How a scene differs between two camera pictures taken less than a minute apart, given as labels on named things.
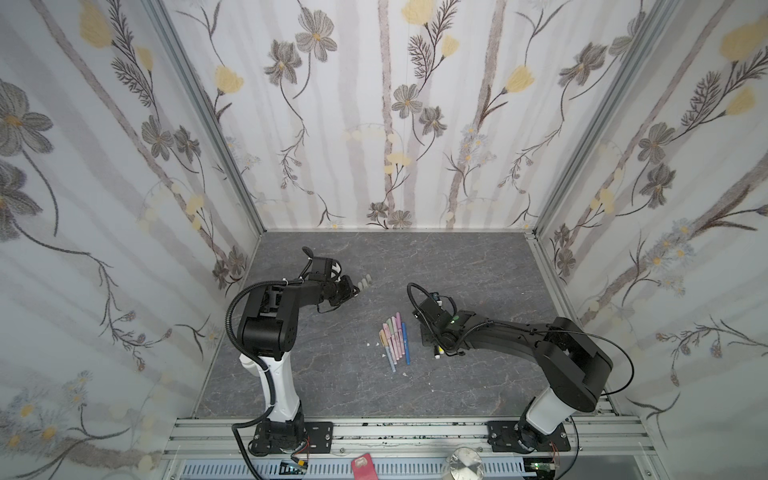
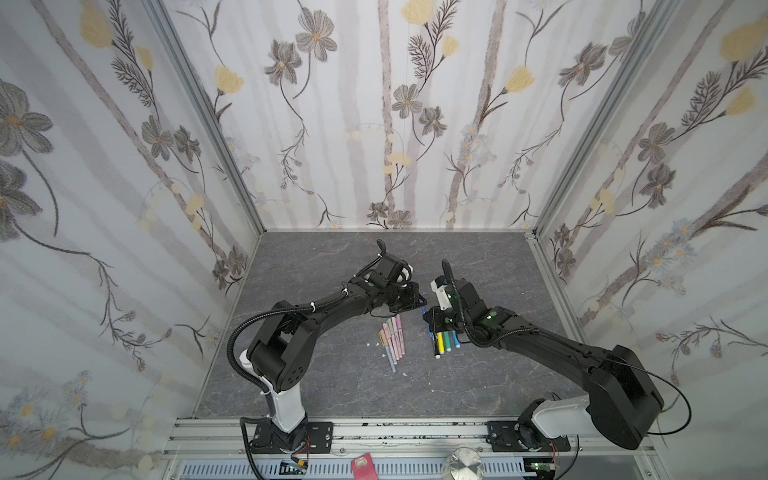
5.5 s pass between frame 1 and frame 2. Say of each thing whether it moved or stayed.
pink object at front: stayed
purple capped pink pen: stayed
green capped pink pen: stayed
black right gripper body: moved
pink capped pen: stayed
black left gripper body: moved
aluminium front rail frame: stayed
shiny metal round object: stayed
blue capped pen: moved
